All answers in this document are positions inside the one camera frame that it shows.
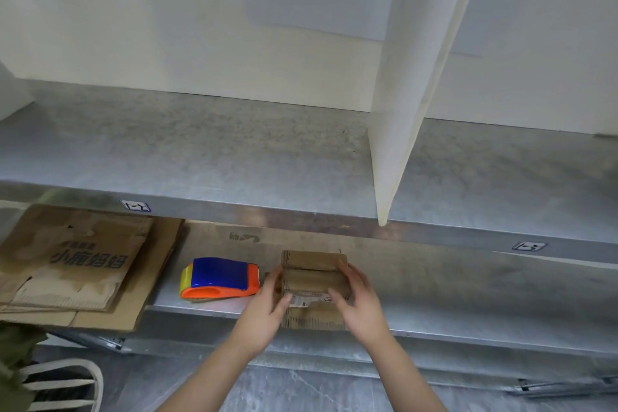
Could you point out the person's left hand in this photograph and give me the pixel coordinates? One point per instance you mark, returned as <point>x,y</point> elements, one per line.
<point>256,320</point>

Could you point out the person's right hand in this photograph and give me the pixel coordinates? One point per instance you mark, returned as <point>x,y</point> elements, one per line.
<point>364,320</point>

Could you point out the person's right thumb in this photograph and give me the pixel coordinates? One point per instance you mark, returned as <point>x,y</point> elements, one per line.
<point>340,295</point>

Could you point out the person's left thumb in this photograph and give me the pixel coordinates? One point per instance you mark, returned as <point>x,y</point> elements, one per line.
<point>286,303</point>

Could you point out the small brown cardboard box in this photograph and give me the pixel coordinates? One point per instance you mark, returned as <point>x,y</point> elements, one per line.
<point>314,271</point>

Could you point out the person's left forearm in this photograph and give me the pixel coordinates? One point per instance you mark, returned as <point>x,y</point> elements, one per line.
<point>212,378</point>

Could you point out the person's right forearm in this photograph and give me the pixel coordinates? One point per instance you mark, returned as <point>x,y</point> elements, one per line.
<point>408,382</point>

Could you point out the brown cardboard sheet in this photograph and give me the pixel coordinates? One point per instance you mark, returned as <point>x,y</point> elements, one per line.
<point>309,239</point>

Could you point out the blue orange tape dispenser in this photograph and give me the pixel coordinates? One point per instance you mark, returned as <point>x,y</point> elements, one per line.
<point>219,276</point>

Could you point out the plain flattened cardboard box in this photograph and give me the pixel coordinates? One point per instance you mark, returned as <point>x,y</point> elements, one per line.
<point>149,271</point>

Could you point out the galvanized metal shelf board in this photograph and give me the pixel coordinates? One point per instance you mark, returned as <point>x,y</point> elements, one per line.
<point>193,151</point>

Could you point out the small square marker sticker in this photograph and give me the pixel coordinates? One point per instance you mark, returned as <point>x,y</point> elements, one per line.
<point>135,206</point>
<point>529,247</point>

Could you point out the white divider panel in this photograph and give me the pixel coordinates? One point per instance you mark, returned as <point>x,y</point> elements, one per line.
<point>410,88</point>

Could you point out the printed flattened cardboard box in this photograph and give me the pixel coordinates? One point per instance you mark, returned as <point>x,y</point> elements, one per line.
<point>72,257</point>

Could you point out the white slatted chair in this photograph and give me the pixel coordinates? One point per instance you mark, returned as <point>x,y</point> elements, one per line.
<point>72,382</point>

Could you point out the olive green garment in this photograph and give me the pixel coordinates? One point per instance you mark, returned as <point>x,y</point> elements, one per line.
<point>14,353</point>

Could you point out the metal shelf rail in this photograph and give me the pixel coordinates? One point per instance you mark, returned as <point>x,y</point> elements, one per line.
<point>565,385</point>
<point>91,341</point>

